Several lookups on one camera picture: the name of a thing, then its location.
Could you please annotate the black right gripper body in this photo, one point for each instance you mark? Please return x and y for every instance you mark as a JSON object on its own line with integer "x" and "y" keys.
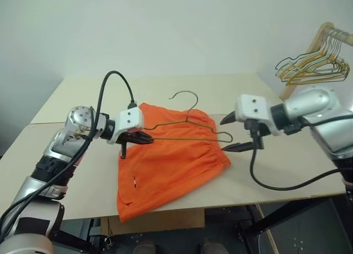
{"x": 260, "y": 128}

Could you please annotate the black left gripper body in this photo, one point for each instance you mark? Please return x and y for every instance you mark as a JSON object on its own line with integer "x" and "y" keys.
{"x": 125, "y": 138}

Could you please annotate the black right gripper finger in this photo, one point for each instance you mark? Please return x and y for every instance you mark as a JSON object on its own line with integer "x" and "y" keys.
{"x": 240, "y": 147}
{"x": 229, "y": 119}

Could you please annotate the orange shorts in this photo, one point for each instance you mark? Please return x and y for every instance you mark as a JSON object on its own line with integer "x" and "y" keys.
{"x": 171, "y": 166}

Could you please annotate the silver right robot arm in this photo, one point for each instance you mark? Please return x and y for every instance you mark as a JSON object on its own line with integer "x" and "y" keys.
{"x": 314, "y": 99}

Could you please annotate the wooden clothes rack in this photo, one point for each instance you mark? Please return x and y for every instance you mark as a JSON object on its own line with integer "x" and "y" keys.
{"x": 288, "y": 91}

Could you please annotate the thin wooden stick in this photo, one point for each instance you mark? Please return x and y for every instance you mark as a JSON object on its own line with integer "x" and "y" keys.
{"x": 268, "y": 237}

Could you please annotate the dark rounded shape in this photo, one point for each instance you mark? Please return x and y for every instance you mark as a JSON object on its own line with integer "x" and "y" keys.
{"x": 144, "y": 247}
{"x": 210, "y": 247}

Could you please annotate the black metal stand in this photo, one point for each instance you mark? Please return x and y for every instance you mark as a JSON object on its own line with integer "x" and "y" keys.
{"x": 93, "y": 240}

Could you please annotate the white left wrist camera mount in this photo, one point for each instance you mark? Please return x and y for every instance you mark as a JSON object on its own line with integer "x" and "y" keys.
{"x": 129, "y": 119}

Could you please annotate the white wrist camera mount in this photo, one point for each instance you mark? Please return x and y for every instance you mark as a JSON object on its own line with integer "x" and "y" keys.
{"x": 129, "y": 119}
{"x": 251, "y": 105}

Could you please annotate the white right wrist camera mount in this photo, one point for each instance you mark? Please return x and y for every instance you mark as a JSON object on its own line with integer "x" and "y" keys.
{"x": 251, "y": 105}

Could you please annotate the black metal table frame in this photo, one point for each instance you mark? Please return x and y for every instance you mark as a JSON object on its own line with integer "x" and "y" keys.
{"x": 289, "y": 212}

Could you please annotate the dark base plate with screws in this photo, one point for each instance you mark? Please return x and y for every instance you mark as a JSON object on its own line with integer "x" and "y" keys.
{"x": 317, "y": 232}

